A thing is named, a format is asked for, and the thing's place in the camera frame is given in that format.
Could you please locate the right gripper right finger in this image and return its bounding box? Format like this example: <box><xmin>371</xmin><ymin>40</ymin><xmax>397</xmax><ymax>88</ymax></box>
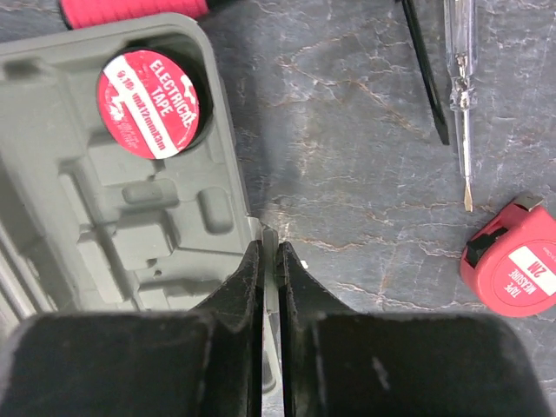
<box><xmin>276</xmin><ymin>242</ymin><xmax>551</xmax><ymax>416</ymax></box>

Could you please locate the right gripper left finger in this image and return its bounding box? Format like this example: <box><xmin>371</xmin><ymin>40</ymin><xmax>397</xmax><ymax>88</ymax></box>
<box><xmin>1</xmin><ymin>241</ymin><xmax>265</xmax><ymax>416</ymax></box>

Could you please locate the grey plastic tool case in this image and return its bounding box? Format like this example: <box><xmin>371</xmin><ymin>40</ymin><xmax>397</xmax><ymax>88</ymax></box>
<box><xmin>0</xmin><ymin>11</ymin><xmax>281</xmax><ymax>396</ymax></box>

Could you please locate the red phillips screwdriver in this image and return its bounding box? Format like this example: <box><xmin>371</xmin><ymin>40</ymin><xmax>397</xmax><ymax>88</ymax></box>
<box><xmin>58</xmin><ymin>0</ymin><xmax>232</xmax><ymax>30</ymax></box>

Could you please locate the red tape measure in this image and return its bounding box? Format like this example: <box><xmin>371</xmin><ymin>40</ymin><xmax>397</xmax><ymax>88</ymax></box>
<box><xmin>460</xmin><ymin>192</ymin><xmax>555</xmax><ymax>318</ymax></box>

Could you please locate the red electrical tape roll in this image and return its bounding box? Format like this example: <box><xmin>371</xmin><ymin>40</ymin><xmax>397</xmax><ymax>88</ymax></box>
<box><xmin>96</xmin><ymin>48</ymin><xmax>211</xmax><ymax>160</ymax></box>

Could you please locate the red flathead screwdriver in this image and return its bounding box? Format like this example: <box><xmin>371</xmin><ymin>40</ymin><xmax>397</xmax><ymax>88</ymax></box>
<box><xmin>400</xmin><ymin>0</ymin><xmax>450</xmax><ymax>146</ymax></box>

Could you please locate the clear voltage tester screwdriver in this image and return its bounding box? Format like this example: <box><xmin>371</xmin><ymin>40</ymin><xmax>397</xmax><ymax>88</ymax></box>
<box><xmin>443</xmin><ymin>0</ymin><xmax>478</xmax><ymax>212</ymax></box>

